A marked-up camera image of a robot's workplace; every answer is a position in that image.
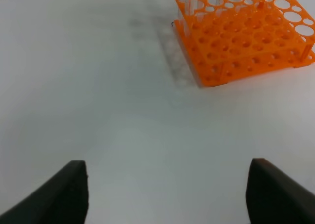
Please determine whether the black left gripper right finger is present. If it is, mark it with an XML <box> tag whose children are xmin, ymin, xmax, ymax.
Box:
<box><xmin>246</xmin><ymin>158</ymin><xmax>315</xmax><ymax>224</ymax></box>

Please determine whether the test tube front-left teal cap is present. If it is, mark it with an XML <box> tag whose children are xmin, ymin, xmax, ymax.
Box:
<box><xmin>178</xmin><ymin>0</ymin><xmax>195</xmax><ymax>37</ymax></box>

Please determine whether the orange test tube rack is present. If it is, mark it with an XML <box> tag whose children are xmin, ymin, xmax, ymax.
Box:
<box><xmin>172</xmin><ymin>0</ymin><xmax>315</xmax><ymax>87</ymax></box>

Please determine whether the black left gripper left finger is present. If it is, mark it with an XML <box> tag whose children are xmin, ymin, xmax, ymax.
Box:
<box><xmin>0</xmin><ymin>160</ymin><xmax>89</xmax><ymax>224</ymax></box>

